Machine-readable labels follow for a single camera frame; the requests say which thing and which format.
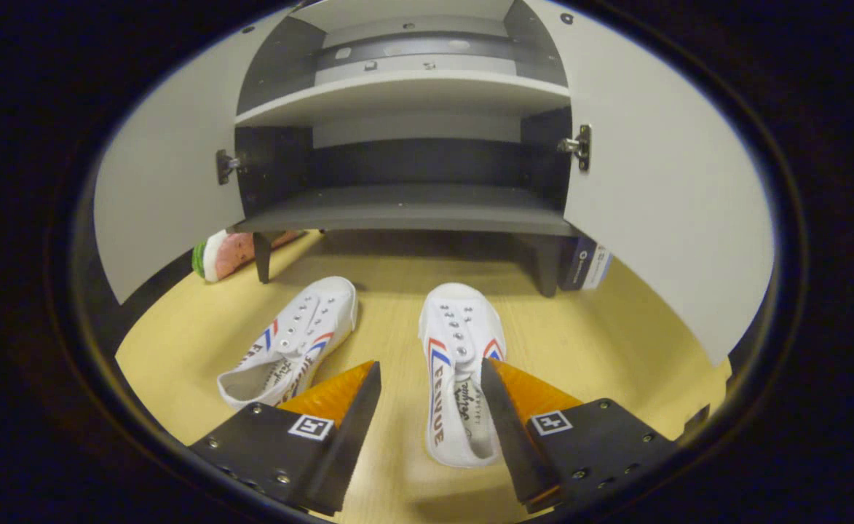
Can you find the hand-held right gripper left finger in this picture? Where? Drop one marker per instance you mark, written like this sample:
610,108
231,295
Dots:
350,437

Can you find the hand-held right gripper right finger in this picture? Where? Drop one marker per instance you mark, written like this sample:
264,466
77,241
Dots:
514,444

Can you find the white canvas shoe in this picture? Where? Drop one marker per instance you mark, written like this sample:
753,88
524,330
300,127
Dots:
303,320
459,342

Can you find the white shoe cabinet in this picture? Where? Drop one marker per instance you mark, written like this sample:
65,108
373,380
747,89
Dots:
405,211

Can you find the white shoe cabinet door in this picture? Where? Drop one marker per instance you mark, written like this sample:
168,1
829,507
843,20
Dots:
674,218
164,182

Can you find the metal door hinge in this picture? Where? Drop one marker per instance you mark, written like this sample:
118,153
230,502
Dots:
579,145
224,167

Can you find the watermelon print object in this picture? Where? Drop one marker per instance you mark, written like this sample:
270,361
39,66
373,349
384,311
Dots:
226,253

